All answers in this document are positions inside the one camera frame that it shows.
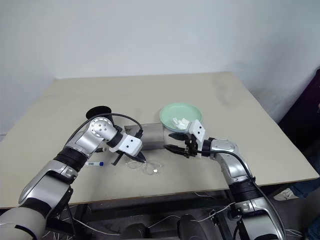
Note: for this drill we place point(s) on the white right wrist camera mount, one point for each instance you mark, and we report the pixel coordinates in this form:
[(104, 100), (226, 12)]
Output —
[(197, 129)]

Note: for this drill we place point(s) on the clear plastic bag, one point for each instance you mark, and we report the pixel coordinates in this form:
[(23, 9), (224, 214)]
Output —
[(155, 171)]

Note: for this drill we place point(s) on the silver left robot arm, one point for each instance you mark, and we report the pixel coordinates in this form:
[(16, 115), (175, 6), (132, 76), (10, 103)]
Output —
[(86, 140)]

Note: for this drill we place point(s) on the light green bowl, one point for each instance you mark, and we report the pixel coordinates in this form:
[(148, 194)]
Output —
[(180, 111)]

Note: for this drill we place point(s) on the white crumpled paper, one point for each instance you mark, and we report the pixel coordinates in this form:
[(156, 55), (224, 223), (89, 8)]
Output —
[(180, 122)]

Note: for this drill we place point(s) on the blue jeans leg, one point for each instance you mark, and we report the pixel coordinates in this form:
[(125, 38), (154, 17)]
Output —
[(308, 187)]

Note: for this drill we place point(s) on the black table frame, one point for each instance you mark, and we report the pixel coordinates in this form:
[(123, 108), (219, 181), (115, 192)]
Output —
[(150, 208)]

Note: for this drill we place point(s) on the grey glasses case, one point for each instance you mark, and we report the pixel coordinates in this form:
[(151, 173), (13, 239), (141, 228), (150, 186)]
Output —
[(152, 136)]

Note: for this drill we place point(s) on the black rounded shape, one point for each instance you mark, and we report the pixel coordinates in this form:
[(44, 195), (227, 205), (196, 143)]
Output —
[(190, 225)]

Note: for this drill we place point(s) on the white marker blue cap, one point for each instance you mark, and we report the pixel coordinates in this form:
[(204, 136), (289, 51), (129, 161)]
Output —
[(93, 163)]

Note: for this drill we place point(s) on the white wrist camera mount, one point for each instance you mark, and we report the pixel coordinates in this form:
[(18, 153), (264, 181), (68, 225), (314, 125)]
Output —
[(197, 129), (130, 145)]

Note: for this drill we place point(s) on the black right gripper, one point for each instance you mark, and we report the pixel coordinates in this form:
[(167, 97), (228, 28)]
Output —
[(191, 148)]

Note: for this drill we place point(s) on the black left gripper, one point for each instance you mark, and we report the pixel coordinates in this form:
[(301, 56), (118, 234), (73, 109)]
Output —
[(124, 154)]

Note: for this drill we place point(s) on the black round disc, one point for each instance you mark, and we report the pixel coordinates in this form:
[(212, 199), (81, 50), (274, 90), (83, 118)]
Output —
[(98, 112)]

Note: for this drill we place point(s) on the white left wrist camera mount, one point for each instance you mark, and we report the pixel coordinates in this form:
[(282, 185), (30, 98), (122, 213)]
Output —
[(130, 145)]

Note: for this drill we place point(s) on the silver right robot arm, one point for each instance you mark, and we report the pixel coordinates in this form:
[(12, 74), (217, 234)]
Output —
[(231, 160)]

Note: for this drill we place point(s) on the white shoe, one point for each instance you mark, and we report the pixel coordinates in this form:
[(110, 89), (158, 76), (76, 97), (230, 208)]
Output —
[(285, 194)]

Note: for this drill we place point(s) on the dark maroon cloth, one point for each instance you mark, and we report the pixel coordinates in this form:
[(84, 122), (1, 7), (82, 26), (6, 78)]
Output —
[(303, 117)]

